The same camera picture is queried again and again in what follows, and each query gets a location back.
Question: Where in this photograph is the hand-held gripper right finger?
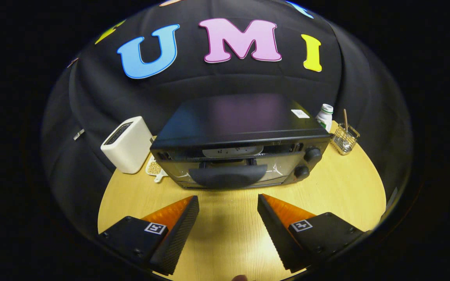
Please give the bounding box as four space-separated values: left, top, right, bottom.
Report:
257 193 366 273

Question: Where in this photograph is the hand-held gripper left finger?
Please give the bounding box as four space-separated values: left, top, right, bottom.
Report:
97 195 200 276

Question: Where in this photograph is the white square plate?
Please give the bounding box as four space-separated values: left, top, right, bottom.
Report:
202 146 264 158

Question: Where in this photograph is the black toaster oven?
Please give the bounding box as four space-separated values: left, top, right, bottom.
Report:
150 94 333 190

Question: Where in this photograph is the cream white pop-up toaster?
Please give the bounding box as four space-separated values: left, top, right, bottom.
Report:
100 116 153 174

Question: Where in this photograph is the small white grain dish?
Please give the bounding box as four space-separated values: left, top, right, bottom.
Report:
146 154 169 183

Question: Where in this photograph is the white bottle green label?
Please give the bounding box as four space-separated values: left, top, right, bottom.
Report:
316 103 334 131

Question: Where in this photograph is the black backdrop cloth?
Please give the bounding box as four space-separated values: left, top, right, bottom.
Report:
41 0 413 238

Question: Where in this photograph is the wire mesh basket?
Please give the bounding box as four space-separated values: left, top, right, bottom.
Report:
330 122 360 156

